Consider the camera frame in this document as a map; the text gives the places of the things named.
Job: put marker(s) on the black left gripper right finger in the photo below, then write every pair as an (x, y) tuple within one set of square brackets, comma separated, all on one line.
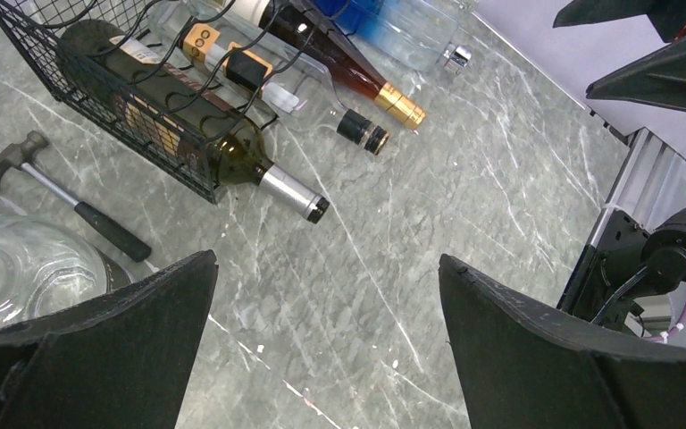
[(524, 364)]

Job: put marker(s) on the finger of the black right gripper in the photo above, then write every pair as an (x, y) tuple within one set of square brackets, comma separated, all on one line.
[(582, 12), (657, 79)]

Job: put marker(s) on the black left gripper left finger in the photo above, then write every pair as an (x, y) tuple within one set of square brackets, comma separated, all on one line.
[(120, 360)]

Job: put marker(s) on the clear round glass bottle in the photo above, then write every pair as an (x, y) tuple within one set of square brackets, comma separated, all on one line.
[(45, 268)]

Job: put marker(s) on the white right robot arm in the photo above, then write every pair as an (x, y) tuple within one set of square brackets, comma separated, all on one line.
[(663, 256)]

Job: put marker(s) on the blue square glass bottle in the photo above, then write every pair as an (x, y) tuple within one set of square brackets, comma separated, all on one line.
[(415, 33)]

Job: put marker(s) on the dark green wine bottle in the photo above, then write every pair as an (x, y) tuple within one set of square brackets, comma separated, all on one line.
[(160, 103)]

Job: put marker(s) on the clear bottle black gold cap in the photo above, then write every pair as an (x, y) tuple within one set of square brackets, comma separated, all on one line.
[(235, 53)]

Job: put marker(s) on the brown bottle gold foil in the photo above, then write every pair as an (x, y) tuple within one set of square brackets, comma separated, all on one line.
[(304, 26)]

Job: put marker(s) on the aluminium extrusion rail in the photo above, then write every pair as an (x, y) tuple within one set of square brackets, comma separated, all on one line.
[(649, 188)]

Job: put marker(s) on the small black handled hammer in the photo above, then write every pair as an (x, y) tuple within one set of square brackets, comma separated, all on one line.
[(20, 156)]

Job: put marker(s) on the black wire wine rack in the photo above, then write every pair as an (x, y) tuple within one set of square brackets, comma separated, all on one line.
[(35, 27)]

